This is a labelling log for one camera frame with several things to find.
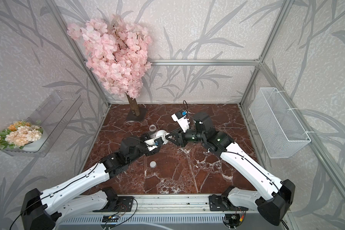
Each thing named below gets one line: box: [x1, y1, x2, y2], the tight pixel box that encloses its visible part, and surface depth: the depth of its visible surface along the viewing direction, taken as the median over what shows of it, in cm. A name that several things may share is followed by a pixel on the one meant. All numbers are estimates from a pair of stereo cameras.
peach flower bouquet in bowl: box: [0, 119, 44, 153], surface depth 50 cm
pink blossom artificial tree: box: [67, 14, 153, 117], surface depth 72 cm
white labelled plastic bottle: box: [150, 129, 171, 145], surface depth 68 cm
